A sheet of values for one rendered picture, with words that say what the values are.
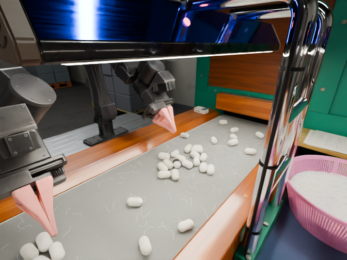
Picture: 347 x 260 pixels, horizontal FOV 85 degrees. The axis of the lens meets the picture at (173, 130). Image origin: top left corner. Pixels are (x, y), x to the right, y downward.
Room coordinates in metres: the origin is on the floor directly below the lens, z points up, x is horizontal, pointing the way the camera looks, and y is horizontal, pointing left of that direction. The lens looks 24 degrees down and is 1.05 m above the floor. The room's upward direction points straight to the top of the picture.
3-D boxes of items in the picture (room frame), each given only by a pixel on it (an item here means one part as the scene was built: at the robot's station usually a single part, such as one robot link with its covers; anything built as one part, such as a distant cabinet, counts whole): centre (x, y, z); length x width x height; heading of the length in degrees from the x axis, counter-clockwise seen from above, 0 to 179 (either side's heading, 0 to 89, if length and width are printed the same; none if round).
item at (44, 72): (5.51, 3.56, 0.60); 1.15 x 0.77 x 1.19; 51
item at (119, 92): (3.32, 0.83, 0.57); 1.10 x 0.73 x 1.14; 51
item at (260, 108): (0.76, -0.32, 0.83); 0.30 x 0.06 x 0.07; 48
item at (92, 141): (0.79, 0.31, 0.71); 0.20 x 0.07 x 0.08; 141
